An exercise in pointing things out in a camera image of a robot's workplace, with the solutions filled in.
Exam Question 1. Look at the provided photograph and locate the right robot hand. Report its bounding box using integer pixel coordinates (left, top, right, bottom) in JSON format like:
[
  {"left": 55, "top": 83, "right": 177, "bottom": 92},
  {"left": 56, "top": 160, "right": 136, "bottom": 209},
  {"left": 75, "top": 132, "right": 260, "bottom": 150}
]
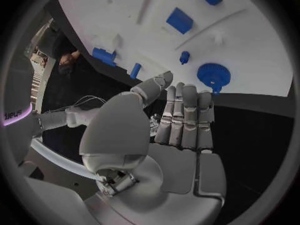
[{"left": 148, "top": 114, "right": 164, "bottom": 137}]

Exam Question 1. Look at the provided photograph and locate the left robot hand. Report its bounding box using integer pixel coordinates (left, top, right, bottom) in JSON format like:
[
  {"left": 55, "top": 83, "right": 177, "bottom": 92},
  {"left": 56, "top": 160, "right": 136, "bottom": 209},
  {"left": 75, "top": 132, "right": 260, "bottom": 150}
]
[{"left": 78, "top": 70, "right": 228, "bottom": 225}]

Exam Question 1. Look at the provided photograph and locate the white task board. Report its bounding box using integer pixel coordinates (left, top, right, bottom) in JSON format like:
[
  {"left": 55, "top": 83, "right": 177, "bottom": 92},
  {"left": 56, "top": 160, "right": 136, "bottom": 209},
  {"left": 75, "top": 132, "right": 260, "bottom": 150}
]
[{"left": 55, "top": 0, "right": 295, "bottom": 98}]

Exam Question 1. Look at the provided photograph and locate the blue cylinder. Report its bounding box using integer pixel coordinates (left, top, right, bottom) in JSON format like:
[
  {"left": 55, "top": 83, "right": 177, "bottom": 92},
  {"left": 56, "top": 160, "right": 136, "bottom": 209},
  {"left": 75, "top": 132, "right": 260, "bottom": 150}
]
[{"left": 129, "top": 62, "right": 143, "bottom": 80}]

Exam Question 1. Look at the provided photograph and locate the blue peg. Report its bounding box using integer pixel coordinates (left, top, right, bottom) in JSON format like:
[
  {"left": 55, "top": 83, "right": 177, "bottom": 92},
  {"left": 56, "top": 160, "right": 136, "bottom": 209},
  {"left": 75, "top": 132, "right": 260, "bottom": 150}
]
[{"left": 178, "top": 50, "right": 191, "bottom": 65}]

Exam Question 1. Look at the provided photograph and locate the blue gear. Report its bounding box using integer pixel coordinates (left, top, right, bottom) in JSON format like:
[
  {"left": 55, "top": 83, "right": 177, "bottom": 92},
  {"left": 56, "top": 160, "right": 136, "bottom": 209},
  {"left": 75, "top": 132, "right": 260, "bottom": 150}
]
[{"left": 196, "top": 62, "right": 232, "bottom": 96}]

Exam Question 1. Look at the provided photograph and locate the blue plug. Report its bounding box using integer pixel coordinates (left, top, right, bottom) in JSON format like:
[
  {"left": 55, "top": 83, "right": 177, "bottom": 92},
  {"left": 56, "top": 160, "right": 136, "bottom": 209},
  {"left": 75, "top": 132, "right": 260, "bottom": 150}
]
[{"left": 91, "top": 47, "right": 118, "bottom": 68}]

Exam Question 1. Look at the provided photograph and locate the person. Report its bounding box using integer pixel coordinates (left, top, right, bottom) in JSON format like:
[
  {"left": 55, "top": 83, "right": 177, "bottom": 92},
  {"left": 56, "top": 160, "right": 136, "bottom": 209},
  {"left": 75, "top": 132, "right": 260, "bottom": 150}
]
[{"left": 56, "top": 49, "right": 82, "bottom": 75}]

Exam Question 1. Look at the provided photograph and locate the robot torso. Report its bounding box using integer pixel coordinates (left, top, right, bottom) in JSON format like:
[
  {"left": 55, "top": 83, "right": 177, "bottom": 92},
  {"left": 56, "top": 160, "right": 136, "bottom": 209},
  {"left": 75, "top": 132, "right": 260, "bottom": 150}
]
[{"left": 2, "top": 58, "right": 45, "bottom": 165}]

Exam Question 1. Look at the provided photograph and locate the white cable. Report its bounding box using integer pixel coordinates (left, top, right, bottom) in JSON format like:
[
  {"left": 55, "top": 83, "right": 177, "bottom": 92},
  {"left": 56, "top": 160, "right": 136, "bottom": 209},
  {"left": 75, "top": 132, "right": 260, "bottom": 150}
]
[{"left": 43, "top": 95, "right": 108, "bottom": 114}]

